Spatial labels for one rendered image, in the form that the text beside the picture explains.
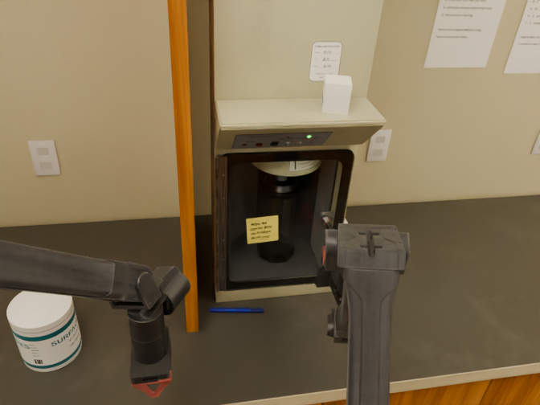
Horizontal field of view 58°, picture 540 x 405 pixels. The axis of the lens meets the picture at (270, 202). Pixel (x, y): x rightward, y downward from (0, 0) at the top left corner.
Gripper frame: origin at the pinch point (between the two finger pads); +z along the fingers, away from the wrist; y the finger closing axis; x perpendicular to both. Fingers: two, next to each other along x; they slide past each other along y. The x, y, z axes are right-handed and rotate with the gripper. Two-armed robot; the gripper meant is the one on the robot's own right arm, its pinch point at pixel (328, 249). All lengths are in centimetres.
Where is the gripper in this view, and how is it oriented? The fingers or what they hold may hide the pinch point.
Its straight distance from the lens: 118.4
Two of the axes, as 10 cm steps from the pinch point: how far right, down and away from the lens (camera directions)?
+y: -9.8, 0.6, -1.8
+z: -1.8, -5.7, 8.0
